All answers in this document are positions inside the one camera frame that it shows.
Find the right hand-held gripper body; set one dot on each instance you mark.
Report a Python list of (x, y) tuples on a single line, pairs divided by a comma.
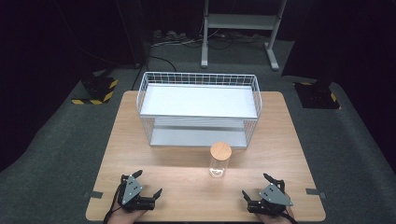
[(274, 196)]

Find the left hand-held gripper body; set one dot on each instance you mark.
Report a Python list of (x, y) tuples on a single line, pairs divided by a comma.
[(132, 192)]

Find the glass jar with wooden lid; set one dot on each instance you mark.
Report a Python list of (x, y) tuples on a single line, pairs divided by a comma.
[(219, 159)]

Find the person's right hand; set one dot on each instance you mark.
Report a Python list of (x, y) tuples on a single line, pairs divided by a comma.
[(274, 218)]

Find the person's left hand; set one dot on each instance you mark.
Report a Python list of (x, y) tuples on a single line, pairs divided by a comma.
[(124, 216)]

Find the grey tape piece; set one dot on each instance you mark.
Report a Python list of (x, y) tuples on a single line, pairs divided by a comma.
[(94, 194), (315, 192)]

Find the black block with striped tape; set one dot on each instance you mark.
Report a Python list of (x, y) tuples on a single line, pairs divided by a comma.
[(98, 88), (317, 95)]

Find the power strip with plugs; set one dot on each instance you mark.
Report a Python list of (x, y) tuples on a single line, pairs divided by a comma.
[(168, 35)]

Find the white metal stand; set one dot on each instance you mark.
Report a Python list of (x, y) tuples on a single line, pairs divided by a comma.
[(239, 21)]

